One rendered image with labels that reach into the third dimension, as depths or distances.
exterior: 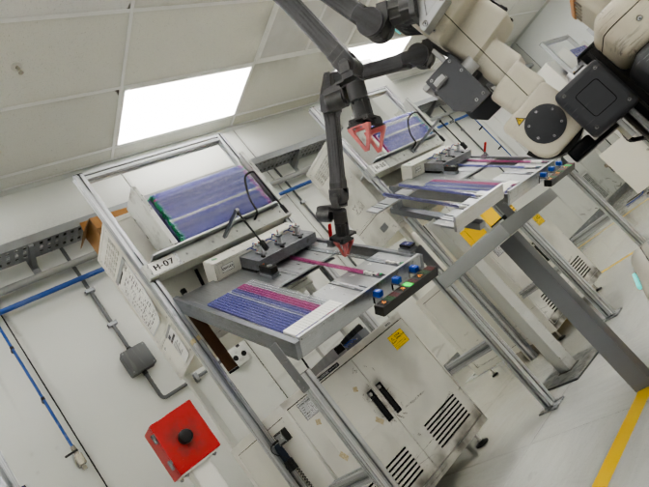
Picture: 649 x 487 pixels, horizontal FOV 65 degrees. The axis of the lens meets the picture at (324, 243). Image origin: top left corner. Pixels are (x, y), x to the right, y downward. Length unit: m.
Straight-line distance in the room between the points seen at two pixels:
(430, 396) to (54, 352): 2.33
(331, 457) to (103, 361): 2.03
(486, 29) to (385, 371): 1.25
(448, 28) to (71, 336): 2.86
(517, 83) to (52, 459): 2.94
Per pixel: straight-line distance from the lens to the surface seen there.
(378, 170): 2.97
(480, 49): 1.59
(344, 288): 1.83
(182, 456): 1.50
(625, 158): 6.18
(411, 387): 2.09
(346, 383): 1.94
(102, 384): 3.47
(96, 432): 3.39
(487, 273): 2.24
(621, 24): 1.37
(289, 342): 1.56
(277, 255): 2.15
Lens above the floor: 0.56
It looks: 13 degrees up
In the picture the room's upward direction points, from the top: 40 degrees counter-clockwise
